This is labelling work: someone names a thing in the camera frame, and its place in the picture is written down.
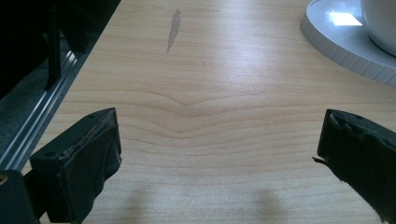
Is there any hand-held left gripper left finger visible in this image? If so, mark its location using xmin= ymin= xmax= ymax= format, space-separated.
xmin=29 ymin=107 xmax=122 ymax=224

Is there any round white ribbed tray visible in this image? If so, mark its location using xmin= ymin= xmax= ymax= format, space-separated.
xmin=299 ymin=0 xmax=396 ymax=87

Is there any white cup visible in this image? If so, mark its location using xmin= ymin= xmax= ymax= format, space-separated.
xmin=360 ymin=0 xmax=396 ymax=58

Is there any black stand post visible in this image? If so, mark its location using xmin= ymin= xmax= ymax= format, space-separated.
xmin=44 ymin=0 xmax=63 ymax=91

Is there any aluminium rail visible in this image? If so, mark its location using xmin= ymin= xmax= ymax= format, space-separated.
xmin=0 ymin=50 xmax=78 ymax=172

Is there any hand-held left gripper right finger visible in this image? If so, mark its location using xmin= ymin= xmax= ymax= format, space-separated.
xmin=312 ymin=108 xmax=396 ymax=224

